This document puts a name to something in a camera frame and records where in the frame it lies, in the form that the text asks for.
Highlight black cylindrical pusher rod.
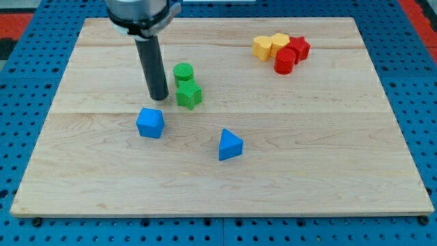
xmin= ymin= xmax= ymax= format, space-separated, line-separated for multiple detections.
xmin=135 ymin=36 xmax=169 ymax=100

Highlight blue cube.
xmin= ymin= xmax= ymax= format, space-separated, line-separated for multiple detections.
xmin=136 ymin=108 xmax=165 ymax=139

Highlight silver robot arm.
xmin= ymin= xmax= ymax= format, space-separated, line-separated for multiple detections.
xmin=106 ymin=0 xmax=182 ymax=100

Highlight green star block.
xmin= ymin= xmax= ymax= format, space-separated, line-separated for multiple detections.
xmin=175 ymin=79 xmax=202 ymax=110

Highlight red star block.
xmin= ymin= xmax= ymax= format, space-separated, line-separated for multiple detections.
xmin=285 ymin=36 xmax=311 ymax=64

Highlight green cylinder block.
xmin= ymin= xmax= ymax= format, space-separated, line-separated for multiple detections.
xmin=173 ymin=63 xmax=194 ymax=87

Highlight yellow heart block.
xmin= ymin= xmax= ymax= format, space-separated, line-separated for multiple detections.
xmin=252 ymin=36 xmax=272 ymax=62

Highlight blue triangular prism block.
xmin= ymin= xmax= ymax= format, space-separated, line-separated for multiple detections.
xmin=218 ymin=128 xmax=244 ymax=161

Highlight yellow hexagon block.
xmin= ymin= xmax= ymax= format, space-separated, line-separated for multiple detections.
xmin=270 ymin=33 xmax=290 ymax=57

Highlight wooden board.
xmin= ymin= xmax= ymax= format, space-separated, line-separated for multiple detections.
xmin=10 ymin=17 xmax=434 ymax=218

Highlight red cylinder block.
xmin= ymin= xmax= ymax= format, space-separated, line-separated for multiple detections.
xmin=274 ymin=48 xmax=296 ymax=74

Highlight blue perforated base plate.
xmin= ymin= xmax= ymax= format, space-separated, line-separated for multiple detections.
xmin=1 ymin=0 xmax=436 ymax=245

